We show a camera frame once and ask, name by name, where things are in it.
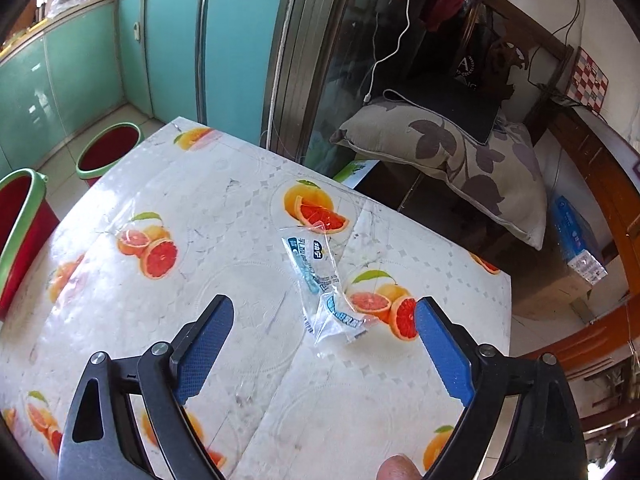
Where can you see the person's right hand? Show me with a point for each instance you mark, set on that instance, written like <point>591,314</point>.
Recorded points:
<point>399,469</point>

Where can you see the teal kitchen cabinets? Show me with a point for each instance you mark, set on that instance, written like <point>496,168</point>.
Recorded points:
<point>170,45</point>

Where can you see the large red green-rimmed bucket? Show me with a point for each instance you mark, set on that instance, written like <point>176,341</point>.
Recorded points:
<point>20,240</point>

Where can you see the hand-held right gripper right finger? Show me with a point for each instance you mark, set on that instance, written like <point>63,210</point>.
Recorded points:
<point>442,355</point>

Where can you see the fruit print tablecloth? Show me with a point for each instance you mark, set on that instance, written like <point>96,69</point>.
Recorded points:
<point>225,210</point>

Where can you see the clear plastic bag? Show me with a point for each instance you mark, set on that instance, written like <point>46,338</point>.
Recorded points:
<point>70,2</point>

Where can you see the black cushion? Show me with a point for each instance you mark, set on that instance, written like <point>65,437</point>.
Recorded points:
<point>450,107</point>

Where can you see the leaf print pillow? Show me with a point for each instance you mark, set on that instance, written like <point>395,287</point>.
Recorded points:
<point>450,160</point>

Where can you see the wooden bed frame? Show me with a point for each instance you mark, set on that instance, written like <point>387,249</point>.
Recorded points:
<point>605,200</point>

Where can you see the red white checkered board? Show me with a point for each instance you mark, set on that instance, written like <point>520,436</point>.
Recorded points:
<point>590,80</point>

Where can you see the blue box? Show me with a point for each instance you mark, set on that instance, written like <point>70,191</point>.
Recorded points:
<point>577,240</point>

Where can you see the green white box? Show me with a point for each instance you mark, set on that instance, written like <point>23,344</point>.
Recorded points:
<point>355,172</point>

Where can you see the cardboard box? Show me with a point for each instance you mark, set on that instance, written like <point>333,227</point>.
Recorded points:
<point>555,287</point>

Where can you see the clear blue print plastic wrapper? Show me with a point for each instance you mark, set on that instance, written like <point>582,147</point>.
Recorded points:
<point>320,280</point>

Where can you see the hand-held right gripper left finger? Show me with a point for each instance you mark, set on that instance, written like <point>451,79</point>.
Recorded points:
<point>205,355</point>

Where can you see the black printed bag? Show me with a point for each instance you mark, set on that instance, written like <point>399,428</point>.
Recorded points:
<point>475,70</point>

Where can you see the metal sliding door frame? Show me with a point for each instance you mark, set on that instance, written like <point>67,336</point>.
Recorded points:
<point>290,60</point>

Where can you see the small red green-rimmed bucket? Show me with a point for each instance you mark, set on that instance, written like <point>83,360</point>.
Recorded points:
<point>110,152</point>

